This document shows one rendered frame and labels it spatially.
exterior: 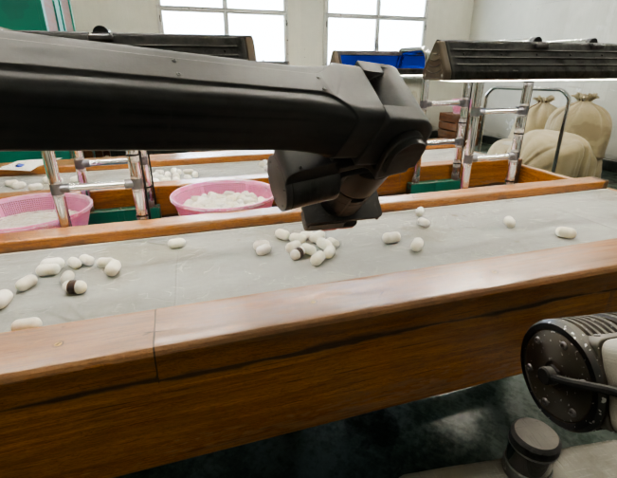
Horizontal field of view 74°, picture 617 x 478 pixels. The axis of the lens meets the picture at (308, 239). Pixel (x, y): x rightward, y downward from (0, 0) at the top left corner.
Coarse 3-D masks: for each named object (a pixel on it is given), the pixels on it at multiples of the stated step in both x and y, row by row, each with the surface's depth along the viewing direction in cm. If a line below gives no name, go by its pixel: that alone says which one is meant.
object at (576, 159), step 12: (528, 132) 336; (540, 132) 329; (552, 132) 328; (564, 132) 324; (528, 144) 322; (540, 144) 314; (552, 144) 312; (564, 144) 308; (576, 144) 306; (588, 144) 308; (528, 156) 318; (540, 156) 311; (552, 156) 305; (564, 156) 303; (576, 156) 304; (588, 156) 309; (540, 168) 310; (564, 168) 306; (576, 168) 310; (588, 168) 314
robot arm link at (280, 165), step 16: (400, 144) 34; (416, 144) 34; (272, 160) 40; (288, 160) 38; (304, 160) 38; (320, 160) 38; (336, 160) 38; (352, 160) 38; (384, 160) 36; (400, 160) 36; (416, 160) 37; (272, 176) 42; (288, 176) 37; (304, 176) 38; (320, 176) 39; (336, 176) 40; (384, 176) 39; (272, 192) 43; (288, 192) 39; (304, 192) 39; (320, 192) 40; (336, 192) 41; (288, 208) 40
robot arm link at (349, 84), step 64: (0, 64) 20; (64, 64) 22; (128, 64) 23; (192, 64) 26; (256, 64) 29; (384, 64) 36; (0, 128) 22; (64, 128) 23; (128, 128) 25; (192, 128) 27; (256, 128) 29; (320, 128) 31; (384, 128) 33
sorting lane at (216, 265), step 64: (576, 192) 115; (0, 256) 76; (64, 256) 76; (128, 256) 76; (192, 256) 76; (256, 256) 76; (384, 256) 76; (448, 256) 76; (0, 320) 57; (64, 320) 57
